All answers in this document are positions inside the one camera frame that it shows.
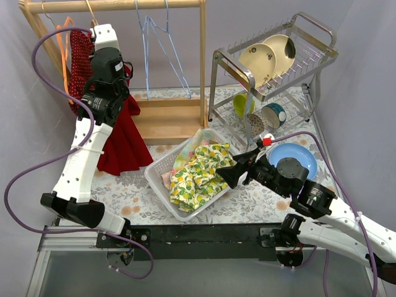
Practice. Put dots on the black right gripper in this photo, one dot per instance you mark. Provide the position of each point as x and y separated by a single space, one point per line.
247 170

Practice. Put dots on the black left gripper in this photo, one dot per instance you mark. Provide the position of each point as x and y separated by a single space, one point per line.
126 79

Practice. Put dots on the pastel floral garment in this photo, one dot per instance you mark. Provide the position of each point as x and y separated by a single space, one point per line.
201 137

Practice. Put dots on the lemon print garment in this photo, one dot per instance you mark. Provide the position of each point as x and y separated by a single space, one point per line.
198 182

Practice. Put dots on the beige plastic hanger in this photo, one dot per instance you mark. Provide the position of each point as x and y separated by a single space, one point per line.
94 21

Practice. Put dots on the red skirt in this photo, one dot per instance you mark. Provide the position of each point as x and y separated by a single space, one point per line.
125 149

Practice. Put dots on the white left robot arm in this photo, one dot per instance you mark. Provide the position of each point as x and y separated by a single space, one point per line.
102 101

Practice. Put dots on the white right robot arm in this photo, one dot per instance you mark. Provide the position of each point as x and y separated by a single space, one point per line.
322 219

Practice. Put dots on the orange hanger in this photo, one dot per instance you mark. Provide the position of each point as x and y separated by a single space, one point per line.
63 47

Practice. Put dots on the red polka dot garment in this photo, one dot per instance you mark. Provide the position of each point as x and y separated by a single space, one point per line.
81 71

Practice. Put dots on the patterned brown bowl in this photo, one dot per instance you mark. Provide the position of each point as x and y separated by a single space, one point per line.
257 123

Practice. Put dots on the wooden clothes rack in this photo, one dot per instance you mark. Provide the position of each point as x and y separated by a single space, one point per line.
165 121

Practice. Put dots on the blue plate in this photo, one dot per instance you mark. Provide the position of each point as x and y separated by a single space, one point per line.
300 153

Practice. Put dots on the teal white bowl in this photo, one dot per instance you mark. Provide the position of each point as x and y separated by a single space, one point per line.
274 114

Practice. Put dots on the green bowl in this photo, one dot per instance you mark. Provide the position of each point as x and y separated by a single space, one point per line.
239 102

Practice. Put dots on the white plastic basket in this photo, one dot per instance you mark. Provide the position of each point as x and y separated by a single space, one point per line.
153 174

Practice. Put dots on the metal dish rack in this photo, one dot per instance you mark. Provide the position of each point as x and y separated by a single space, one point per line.
314 43

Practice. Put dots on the cream plate front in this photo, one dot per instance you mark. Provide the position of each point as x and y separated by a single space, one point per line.
261 61

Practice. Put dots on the cream plate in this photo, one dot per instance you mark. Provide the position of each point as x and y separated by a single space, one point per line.
261 61
285 52

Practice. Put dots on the cream plate back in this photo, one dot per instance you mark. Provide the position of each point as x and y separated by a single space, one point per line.
285 52

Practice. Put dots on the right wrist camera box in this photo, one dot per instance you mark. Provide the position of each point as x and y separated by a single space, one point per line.
266 141

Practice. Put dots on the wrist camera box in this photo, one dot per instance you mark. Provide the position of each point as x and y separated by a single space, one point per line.
266 141
104 36

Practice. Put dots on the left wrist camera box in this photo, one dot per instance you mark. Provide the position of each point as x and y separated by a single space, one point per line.
104 36

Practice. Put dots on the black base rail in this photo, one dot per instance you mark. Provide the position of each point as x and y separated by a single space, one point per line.
219 241

